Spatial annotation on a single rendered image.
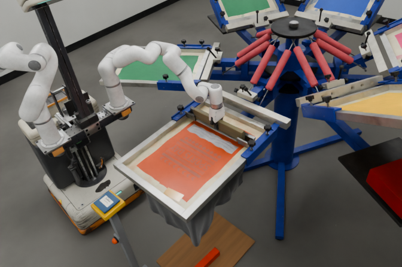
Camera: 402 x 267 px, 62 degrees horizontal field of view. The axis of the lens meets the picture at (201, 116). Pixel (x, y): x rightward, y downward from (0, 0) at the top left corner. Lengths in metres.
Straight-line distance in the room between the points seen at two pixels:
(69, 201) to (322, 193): 2.06
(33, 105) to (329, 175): 2.43
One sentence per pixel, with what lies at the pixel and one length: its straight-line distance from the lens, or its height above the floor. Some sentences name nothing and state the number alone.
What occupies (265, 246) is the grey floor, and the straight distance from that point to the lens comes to 2.71.
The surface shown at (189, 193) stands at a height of 0.96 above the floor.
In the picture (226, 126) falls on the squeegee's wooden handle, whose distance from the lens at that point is 1.98.
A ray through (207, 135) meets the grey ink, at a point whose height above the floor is 0.96.
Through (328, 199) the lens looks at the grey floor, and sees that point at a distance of 3.03.
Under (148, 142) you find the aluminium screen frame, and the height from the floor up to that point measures 0.99.
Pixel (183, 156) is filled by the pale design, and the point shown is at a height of 0.96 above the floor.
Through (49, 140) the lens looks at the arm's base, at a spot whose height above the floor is 1.18.
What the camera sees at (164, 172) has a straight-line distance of 1.91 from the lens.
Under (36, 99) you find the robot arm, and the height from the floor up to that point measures 1.50.
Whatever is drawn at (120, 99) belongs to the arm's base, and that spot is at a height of 1.20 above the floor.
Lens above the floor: 2.36
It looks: 39 degrees down
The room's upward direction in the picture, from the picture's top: 7 degrees counter-clockwise
